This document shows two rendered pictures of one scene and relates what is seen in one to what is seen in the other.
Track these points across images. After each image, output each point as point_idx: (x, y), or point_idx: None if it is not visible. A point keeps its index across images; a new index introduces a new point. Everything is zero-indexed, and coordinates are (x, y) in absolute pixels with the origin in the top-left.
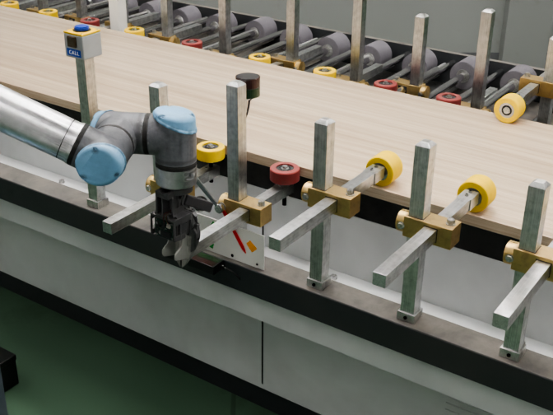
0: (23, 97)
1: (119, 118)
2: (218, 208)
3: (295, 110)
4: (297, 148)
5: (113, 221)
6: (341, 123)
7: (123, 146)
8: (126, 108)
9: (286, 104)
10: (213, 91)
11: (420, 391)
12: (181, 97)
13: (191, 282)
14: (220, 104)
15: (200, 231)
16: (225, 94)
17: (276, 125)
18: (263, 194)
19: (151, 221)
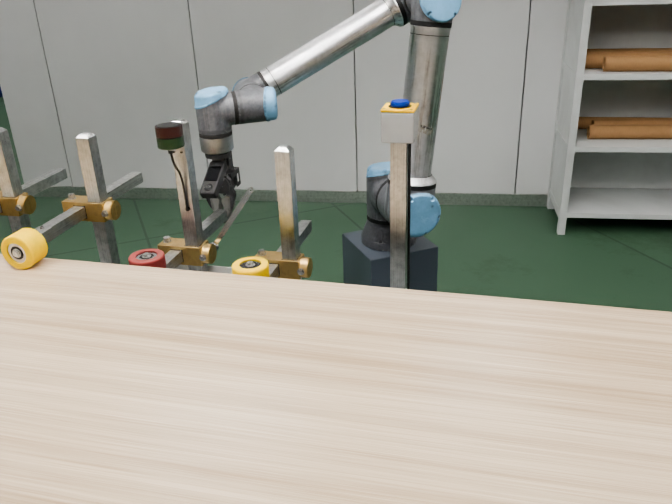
0: (297, 49)
1: (249, 87)
2: None
3: (150, 365)
4: (135, 288)
5: (301, 221)
6: (63, 352)
7: (235, 89)
8: (433, 305)
9: (170, 381)
10: (333, 384)
11: None
12: (377, 351)
13: None
14: (293, 351)
15: (215, 219)
16: (304, 382)
17: (176, 322)
18: (169, 257)
19: (239, 173)
